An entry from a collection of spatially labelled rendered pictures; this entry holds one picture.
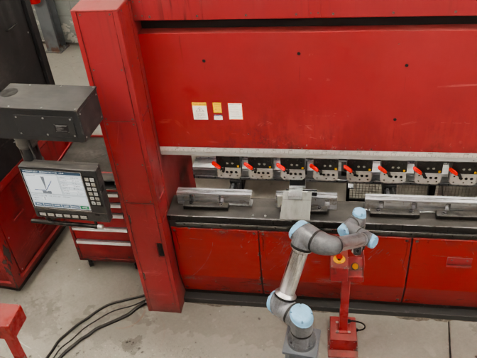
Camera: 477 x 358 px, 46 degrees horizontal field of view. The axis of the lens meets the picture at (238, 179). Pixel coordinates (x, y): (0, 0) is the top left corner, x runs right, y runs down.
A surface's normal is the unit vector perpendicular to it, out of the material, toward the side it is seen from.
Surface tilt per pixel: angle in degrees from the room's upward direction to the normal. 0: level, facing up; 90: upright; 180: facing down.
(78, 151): 0
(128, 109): 90
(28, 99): 0
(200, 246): 90
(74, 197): 90
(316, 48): 90
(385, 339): 0
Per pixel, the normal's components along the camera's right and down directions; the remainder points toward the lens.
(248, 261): -0.15, 0.61
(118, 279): -0.07, -0.79
